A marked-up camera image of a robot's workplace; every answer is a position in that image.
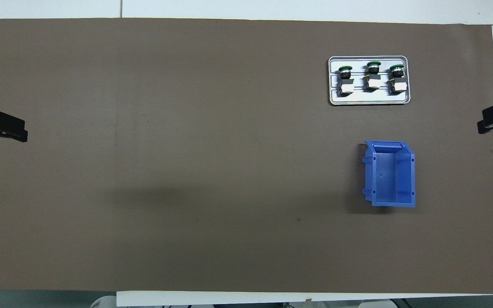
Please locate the green push button switch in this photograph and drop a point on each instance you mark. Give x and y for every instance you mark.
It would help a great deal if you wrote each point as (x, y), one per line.
(345, 83)
(397, 85)
(372, 81)

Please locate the blue plastic storage bin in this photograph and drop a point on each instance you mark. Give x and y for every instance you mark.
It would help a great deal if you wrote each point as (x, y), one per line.
(390, 175)

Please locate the silver metal tray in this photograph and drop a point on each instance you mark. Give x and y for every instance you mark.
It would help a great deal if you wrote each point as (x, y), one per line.
(357, 100)

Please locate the brown table mat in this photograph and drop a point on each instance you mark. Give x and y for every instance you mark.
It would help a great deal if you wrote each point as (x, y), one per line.
(186, 171)

